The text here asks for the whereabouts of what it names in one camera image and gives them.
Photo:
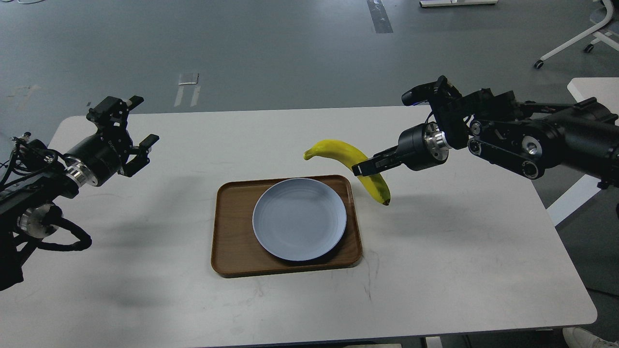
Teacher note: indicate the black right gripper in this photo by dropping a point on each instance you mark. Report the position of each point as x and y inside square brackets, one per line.
[421, 147]

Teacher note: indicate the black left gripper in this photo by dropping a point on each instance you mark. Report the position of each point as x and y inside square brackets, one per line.
[111, 149]

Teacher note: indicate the yellow banana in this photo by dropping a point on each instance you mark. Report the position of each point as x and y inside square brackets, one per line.
[348, 155]

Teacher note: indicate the blue round plate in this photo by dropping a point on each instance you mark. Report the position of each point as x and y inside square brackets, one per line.
[299, 219]

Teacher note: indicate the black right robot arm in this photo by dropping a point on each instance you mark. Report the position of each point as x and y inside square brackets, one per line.
[525, 138]

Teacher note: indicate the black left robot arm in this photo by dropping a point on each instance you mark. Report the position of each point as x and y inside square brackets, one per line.
[36, 175]

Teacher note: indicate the brown wooden tray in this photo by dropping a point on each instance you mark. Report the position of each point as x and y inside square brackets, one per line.
[236, 251]

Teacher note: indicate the white side table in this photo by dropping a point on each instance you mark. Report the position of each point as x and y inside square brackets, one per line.
[605, 89]

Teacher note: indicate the white wheeled stand base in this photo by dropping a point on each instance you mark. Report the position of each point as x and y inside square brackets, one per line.
[603, 29]

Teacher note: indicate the white shoe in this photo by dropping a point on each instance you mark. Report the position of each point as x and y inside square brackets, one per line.
[576, 337]

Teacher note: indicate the white floor base plate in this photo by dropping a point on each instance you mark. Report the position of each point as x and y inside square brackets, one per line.
[449, 3]

